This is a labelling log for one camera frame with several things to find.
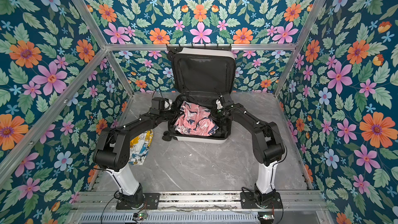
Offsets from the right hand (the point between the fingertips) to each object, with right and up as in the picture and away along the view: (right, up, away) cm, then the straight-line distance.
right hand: (208, 114), depth 92 cm
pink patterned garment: (-9, -4, +3) cm, 10 cm away
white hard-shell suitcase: (-5, +23, 0) cm, 24 cm away
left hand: (-13, +4, -2) cm, 14 cm away
